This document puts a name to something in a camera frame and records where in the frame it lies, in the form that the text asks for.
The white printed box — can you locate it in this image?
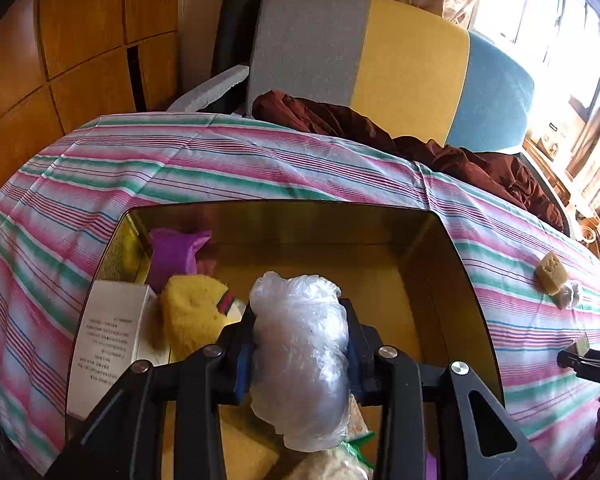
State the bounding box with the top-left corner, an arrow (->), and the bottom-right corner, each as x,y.
69,280 -> 171,421

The balled clear plastic bag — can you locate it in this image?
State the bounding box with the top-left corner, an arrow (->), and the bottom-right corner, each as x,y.
557,280 -> 582,310

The dark red cloth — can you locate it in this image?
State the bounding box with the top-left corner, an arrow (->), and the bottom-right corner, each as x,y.
252,90 -> 566,233

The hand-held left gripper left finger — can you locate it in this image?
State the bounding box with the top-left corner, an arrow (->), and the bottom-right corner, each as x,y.
45,305 -> 258,480

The gold box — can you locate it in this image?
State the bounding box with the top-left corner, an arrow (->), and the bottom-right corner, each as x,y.
64,202 -> 506,480

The red green striped item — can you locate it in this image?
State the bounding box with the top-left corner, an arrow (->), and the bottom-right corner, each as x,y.
215,294 -> 248,323

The grey yellow blue chair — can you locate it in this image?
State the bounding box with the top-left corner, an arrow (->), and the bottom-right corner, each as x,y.
245,0 -> 536,153

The yellow snack packet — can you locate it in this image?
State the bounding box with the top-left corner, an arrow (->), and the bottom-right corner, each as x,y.
285,395 -> 376,480

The wooden wardrobe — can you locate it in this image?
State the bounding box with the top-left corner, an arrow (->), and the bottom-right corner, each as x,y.
0,0 -> 181,211

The striped bedsheet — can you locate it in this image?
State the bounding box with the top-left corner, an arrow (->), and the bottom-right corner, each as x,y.
0,112 -> 600,480

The small yellow sponge block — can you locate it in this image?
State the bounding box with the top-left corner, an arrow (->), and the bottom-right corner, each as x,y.
534,251 -> 570,295

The large yellow sponge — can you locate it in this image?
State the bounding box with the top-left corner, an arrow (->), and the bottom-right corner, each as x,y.
160,274 -> 231,361

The window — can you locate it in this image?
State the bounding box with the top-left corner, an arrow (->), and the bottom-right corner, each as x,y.
472,0 -> 600,121

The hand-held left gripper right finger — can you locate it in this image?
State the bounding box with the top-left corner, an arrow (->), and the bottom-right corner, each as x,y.
340,299 -> 556,480

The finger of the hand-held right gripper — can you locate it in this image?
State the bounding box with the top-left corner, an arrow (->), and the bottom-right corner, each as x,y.
556,347 -> 600,386

